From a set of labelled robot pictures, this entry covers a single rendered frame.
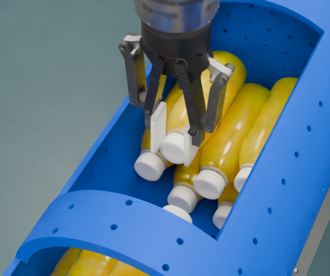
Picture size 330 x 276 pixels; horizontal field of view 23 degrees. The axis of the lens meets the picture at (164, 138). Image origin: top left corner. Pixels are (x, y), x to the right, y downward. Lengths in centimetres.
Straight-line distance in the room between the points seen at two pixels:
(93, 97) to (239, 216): 179
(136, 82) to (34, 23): 195
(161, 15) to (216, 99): 14
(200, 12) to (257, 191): 20
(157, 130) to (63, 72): 171
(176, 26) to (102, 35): 200
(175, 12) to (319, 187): 30
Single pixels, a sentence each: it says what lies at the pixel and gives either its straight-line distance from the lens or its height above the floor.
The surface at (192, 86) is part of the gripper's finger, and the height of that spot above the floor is 124.
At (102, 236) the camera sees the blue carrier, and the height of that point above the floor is 123.
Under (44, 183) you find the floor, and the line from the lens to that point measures 238.
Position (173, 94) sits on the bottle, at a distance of 112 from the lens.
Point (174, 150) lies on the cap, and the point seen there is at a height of 111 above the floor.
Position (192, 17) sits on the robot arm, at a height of 137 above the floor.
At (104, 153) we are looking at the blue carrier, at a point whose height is 109.
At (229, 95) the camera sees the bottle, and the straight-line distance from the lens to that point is 106.
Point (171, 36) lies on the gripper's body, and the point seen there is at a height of 133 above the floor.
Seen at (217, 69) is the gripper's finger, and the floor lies 128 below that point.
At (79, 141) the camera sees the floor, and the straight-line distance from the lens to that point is 247.
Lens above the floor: 189
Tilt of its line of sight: 50 degrees down
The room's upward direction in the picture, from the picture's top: straight up
